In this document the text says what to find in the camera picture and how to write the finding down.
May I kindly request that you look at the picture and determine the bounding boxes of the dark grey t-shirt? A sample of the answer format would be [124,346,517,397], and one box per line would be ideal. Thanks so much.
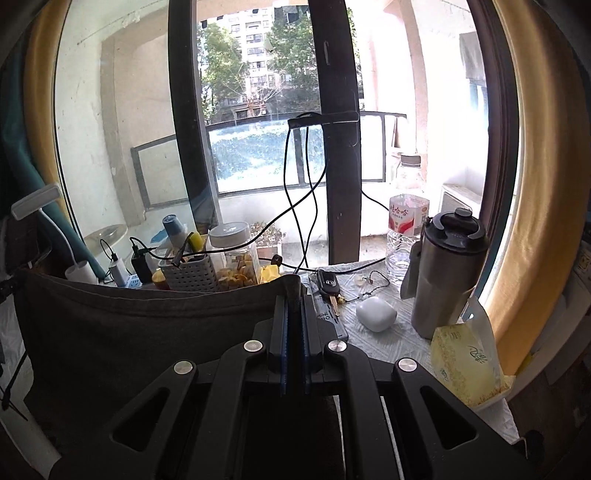
[13,272,305,459]

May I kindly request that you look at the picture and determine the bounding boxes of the white textured tablecloth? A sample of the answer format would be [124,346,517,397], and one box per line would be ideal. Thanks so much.
[294,260,521,446]

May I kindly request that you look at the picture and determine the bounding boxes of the white earbuds case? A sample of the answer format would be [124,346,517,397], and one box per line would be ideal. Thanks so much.
[356,297,398,333]

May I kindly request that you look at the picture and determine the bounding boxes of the black car key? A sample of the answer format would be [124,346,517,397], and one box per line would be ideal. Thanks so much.
[317,269,341,317]

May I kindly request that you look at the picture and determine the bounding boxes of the yellow snack bag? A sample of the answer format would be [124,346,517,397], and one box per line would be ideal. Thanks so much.
[259,264,280,284]

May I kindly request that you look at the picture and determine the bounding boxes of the clear snack jar grey lid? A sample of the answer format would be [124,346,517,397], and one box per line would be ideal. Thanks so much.
[206,222,260,291]

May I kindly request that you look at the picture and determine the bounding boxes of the white perforated plastic basket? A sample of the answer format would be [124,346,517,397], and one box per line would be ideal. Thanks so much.
[159,255,219,293]

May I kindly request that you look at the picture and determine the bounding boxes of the steel travel mug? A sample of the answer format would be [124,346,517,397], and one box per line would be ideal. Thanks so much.
[400,207,490,340]

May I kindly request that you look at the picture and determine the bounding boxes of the yellow tissue pack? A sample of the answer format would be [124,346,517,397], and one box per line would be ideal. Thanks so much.
[431,297,515,411]

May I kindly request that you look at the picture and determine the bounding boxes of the black power adapter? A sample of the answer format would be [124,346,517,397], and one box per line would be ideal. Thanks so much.
[131,245,152,285]

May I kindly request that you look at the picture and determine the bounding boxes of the blue cap spray bottle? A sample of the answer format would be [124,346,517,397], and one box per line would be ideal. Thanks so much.
[162,214,188,250]

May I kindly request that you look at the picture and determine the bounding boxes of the white usb charger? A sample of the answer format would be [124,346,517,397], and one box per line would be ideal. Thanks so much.
[109,254,129,288]

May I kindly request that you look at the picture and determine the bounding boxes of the clear water bottle red label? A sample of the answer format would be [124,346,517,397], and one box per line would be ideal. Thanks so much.
[386,154,430,285]

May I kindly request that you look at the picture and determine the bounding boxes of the white desk lamp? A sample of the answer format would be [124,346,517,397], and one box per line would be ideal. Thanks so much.
[11,183,98,285]

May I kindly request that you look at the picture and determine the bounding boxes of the yellow curtain left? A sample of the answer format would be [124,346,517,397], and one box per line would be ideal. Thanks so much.
[23,0,75,218]

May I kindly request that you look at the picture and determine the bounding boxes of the yellow curtain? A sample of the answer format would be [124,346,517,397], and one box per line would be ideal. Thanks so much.
[487,1,590,375]
[23,0,75,218]

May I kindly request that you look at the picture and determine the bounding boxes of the yellow curtain right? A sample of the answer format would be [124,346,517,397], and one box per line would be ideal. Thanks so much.
[487,1,590,375]

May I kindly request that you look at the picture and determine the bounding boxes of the black cable on window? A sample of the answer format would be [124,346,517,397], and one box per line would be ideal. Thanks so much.
[128,111,408,274]

